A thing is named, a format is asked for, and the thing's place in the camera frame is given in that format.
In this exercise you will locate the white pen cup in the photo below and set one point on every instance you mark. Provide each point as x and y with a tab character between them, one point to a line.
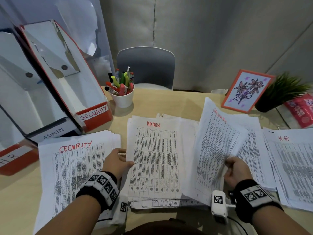
123	100

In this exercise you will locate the orange framed flower drawing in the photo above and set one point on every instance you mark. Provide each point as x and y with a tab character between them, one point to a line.
247	90

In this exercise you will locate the paper sheet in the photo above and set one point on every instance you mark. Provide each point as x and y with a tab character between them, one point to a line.
210	149

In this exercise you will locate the black wristband with markers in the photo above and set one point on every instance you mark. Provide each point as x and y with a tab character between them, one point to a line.
256	198
102	187

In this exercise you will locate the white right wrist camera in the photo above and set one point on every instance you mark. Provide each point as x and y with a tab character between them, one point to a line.
217	208

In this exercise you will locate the admin paper pile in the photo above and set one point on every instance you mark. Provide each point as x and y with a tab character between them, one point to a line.
254	149

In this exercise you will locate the person's right forearm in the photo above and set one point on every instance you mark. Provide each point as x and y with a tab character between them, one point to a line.
276	222

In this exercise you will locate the bunch of coloured markers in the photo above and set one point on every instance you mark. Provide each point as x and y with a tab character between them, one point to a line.
121	81

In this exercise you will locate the person's dark shirt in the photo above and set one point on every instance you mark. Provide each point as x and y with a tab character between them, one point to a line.
166	230

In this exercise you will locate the person's left forearm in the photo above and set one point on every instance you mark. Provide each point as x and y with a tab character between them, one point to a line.
71	217

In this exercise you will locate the unsorted paper pile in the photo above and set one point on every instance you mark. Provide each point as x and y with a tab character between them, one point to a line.
156	154

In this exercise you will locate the red white paper towel pack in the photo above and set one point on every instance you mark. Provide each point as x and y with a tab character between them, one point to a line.
300	110

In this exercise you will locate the green plant in black pot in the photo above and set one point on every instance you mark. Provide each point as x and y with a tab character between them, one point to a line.
265	105

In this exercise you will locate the security paper pile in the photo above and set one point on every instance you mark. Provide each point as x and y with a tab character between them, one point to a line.
73	163

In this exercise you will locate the small white container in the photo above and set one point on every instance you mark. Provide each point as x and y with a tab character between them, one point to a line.
218	91

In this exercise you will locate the black admin file box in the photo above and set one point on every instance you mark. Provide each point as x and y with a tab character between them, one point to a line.
24	107

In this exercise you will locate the black left wristband with markers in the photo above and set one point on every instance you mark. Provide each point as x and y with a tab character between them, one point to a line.
102	187

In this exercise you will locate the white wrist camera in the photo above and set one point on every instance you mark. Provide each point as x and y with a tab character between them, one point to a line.
217	208
121	210

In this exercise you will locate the HR paper pile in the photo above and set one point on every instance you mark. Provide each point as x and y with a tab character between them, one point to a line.
293	166

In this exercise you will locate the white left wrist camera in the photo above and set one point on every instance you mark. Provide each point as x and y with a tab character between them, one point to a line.
121	210

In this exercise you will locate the black right wristband with markers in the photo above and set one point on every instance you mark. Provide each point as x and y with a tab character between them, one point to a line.
256	198

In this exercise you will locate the person's right hand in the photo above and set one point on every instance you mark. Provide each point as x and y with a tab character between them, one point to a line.
239	172

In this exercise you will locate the person's left hand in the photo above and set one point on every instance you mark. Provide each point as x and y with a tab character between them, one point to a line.
116	165

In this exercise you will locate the grey chair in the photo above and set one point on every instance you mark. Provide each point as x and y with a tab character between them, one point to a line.
146	66

